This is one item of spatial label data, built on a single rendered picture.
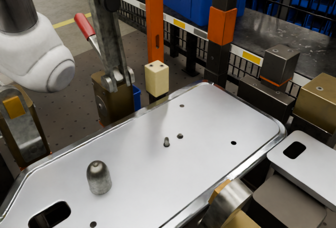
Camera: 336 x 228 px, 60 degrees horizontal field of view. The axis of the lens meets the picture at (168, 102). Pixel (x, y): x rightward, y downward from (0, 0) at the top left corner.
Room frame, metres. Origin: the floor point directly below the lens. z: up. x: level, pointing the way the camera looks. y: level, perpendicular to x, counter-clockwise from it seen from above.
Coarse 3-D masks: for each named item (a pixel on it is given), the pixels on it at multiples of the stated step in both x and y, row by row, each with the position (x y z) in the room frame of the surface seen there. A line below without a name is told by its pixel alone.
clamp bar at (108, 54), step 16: (96, 0) 0.45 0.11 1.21; (112, 0) 0.43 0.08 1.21; (96, 16) 0.44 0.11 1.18; (112, 16) 0.46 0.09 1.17; (96, 32) 0.45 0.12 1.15; (112, 32) 0.46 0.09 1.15; (112, 48) 0.45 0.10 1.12; (112, 64) 0.45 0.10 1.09; (112, 80) 0.43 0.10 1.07; (128, 80) 0.45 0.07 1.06
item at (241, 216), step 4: (240, 212) 0.19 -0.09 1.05; (236, 216) 0.18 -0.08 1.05; (240, 216) 0.18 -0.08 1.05; (244, 216) 0.18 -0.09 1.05; (232, 220) 0.18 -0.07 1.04; (236, 220) 0.18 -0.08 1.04; (240, 220) 0.18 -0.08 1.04; (244, 220) 0.18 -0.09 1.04; (248, 220) 0.18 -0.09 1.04; (252, 220) 0.18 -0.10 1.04; (228, 224) 0.17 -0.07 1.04; (232, 224) 0.17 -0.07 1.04; (236, 224) 0.17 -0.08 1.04; (240, 224) 0.17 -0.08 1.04; (244, 224) 0.17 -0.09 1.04; (248, 224) 0.17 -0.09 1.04; (252, 224) 0.17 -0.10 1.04; (256, 224) 0.17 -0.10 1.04
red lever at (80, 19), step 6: (78, 18) 0.53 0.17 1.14; (84, 18) 0.53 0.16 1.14; (78, 24) 0.52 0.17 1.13; (84, 24) 0.52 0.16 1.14; (84, 30) 0.51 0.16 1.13; (90, 30) 0.51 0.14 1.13; (84, 36) 0.51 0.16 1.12; (90, 36) 0.50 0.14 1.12; (90, 42) 0.50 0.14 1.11; (96, 42) 0.49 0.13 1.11; (96, 48) 0.48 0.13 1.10; (114, 72) 0.45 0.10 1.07; (120, 78) 0.44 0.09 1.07
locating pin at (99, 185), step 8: (96, 160) 0.27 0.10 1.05; (88, 168) 0.25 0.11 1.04; (96, 168) 0.25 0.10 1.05; (104, 168) 0.26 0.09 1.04; (88, 176) 0.25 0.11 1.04; (96, 176) 0.24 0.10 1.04; (104, 176) 0.25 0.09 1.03; (88, 184) 0.25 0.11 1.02; (96, 184) 0.24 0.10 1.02; (104, 184) 0.25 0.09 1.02; (96, 192) 0.24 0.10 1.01; (104, 192) 0.24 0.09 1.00
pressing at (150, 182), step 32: (192, 96) 0.47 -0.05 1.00; (224, 96) 0.47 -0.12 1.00; (128, 128) 0.38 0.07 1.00; (160, 128) 0.38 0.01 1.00; (192, 128) 0.38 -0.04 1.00; (224, 128) 0.38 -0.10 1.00; (256, 128) 0.38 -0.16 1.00; (64, 160) 0.30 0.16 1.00; (128, 160) 0.30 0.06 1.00; (160, 160) 0.30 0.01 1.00; (192, 160) 0.30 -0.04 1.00; (224, 160) 0.30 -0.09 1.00; (256, 160) 0.31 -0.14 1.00; (32, 192) 0.25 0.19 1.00; (64, 192) 0.25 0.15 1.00; (128, 192) 0.25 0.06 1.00; (160, 192) 0.25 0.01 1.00; (192, 192) 0.25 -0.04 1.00; (0, 224) 0.20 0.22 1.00; (64, 224) 0.20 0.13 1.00; (128, 224) 0.20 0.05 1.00; (160, 224) 0.20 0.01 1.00
